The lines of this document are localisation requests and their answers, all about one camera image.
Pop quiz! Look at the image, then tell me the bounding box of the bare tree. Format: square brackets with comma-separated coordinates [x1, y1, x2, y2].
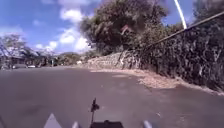
[0, 33, 28, 69]

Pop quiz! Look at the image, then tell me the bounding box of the pale rail atop wall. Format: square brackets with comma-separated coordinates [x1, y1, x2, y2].
[145, 11, 224, 48]

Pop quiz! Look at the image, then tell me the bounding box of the dark stone wall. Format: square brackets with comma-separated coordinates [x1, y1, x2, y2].
[139, 18, 224, 93]

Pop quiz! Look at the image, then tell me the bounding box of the large green tree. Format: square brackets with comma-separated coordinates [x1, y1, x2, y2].
[79, 0, 172, 56]

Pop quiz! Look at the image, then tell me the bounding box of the grey asphalt road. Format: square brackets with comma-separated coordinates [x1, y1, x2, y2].
[0, 65, 224, 128]

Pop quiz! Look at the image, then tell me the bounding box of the pale stone wall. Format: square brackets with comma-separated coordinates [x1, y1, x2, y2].
[82, 49, 143, 71]

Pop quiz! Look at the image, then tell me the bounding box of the dark tree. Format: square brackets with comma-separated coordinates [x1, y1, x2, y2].
[192, 0, 224, 25]

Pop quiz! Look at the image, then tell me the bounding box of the robot's own part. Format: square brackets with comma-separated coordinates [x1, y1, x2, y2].
[71, 121, 80, 128]
[89, 97, 125, 128]
[43, 112, 64, 128]
[142, 120, 153, 128]

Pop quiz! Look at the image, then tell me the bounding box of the row of trees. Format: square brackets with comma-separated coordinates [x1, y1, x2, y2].
[20, 46, 88, 68]

